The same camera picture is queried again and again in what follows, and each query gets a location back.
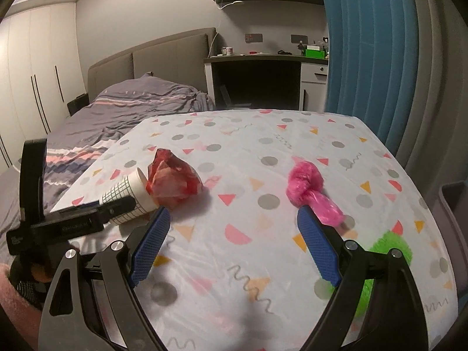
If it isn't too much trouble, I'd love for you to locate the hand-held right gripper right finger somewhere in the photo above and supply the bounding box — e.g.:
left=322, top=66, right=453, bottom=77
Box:
left=297, top=206, right=430, bottom=351

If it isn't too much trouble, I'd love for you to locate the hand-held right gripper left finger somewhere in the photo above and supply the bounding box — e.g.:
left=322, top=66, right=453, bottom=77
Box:
left=38, top=207, right=172, bottom=351

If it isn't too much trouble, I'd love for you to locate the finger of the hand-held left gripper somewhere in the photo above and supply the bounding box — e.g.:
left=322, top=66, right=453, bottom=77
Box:
left=93, top=195, right=137, bottom=224

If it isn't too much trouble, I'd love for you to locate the grid pattern paper cup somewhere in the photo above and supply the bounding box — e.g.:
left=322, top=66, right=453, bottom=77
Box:
left=100, top=168, right=161, bottom=226

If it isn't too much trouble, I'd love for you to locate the magenta knotted plastic bag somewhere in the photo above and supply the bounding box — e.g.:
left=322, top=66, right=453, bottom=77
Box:
left=286, top=156, right=346, bottom=226

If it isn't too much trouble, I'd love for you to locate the grey plastic bin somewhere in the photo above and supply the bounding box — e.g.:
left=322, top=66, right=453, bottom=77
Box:
left=439, top=181, right=468, bottom=251

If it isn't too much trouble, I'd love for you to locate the person's left forearm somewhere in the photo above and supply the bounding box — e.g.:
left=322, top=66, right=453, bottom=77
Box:
left=0, top=261, right=42, bottom=351

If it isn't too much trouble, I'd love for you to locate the person's left hand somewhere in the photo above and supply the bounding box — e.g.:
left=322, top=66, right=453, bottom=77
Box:
left=9, top=254, right=55, bottom=306

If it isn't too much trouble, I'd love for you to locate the red crumpled plastic bag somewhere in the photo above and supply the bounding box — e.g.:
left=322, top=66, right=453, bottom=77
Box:
left=146, top=149, right=204, bottom=207

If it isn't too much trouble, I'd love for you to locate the green spiky ball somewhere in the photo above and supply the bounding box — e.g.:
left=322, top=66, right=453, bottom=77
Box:
left=322, top=230, right=414, bottom=319

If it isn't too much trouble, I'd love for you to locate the bed with grey blanket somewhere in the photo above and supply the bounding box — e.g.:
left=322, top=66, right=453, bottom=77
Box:
left=0, top=73, right=216, bottom=264

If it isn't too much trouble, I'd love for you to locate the black nightstand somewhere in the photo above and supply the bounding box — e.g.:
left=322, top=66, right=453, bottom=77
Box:
left=67, top=93, right=90, bottom=117

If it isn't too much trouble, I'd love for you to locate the white wardrobe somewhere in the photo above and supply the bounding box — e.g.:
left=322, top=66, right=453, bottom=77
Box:
left=0, top=2, right=90, bottom=169

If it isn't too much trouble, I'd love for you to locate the patterned white tablecloth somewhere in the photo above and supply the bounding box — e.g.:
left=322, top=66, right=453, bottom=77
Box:
left=49, top=109, right=460, bottom=351

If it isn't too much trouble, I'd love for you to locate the grey padded headboard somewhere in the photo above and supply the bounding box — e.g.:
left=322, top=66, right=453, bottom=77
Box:
left=88, top=27, right=218, bottom=100

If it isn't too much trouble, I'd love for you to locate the white desk drawer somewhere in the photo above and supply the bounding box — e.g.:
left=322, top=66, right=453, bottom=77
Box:
left=300, top=64, right=329, bottom=83

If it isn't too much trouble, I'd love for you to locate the blue curtain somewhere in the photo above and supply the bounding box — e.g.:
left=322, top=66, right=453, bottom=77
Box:
left=316, top=0, right=421, bottom=154

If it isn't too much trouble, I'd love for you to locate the dark top desk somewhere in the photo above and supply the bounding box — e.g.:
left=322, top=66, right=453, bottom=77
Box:
left=204, top=53, right=330, bottom=112

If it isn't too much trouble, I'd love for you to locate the grey curtain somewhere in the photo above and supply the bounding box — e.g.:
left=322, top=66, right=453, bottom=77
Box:
left=402, top=0, right=468, bottom=192

